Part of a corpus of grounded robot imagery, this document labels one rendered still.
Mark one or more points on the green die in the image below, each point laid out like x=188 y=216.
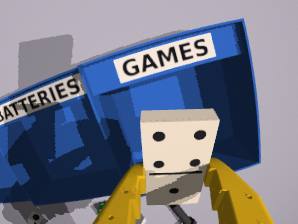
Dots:
x=101 y=206

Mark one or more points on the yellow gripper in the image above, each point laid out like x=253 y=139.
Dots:
x=234 y=200

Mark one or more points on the grey hex bolt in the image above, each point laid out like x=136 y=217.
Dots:
x=142 y=220

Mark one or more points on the black hex-head bolt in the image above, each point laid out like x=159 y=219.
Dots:
x=182 y=215

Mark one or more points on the cream domino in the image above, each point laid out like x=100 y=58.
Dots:
x=177 y=147

